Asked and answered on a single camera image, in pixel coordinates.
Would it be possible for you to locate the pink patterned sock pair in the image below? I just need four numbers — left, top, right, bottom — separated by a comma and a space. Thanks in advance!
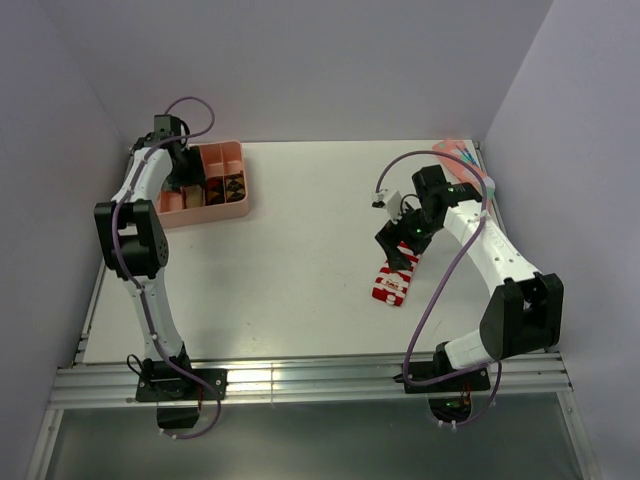
433, 139, 495, 204

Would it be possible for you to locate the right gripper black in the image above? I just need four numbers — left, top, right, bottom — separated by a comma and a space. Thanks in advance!
376, 202, 441, 273

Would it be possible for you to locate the red argyle rolled sock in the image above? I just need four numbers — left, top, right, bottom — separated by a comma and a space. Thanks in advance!
205, 176, 225, 206

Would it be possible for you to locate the tan maroon sock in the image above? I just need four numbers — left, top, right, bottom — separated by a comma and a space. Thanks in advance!
183, 185, 205, 209

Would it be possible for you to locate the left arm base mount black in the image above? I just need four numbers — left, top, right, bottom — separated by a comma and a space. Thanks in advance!
127, 353, 228, 435

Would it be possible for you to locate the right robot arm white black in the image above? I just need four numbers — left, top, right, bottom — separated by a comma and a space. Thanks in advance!
372, 166, 564, 390

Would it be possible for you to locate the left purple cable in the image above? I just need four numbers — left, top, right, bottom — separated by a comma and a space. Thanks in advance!
112, 95, 222, 442

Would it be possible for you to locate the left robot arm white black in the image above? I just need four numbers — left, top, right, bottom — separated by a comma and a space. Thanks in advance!
94, 113, 197, 400

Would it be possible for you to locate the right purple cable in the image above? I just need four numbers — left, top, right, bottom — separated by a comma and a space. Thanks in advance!
374, 149, 502, 429

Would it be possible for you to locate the brown argyle rolled sock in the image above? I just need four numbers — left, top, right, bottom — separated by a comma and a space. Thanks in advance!
224, 172, 246, 203

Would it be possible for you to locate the aluminium rail frame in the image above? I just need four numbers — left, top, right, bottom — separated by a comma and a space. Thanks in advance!
24, 142, 601, 480

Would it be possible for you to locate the red white striped sock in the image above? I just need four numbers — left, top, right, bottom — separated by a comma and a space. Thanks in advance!
371, 242, 421, 307

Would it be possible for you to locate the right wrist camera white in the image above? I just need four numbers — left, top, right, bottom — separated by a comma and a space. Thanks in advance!
371, 189, 403, 223

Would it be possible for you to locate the pink divided organizer tray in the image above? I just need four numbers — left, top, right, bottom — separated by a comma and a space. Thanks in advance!
156, 141, 249, 229

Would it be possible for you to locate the purple cable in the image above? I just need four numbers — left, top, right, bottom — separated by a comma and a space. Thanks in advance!
374, 149, 502, 429
112, 95, 222, 442

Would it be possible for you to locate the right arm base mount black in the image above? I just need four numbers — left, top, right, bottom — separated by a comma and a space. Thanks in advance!
393, 342, 491, 428

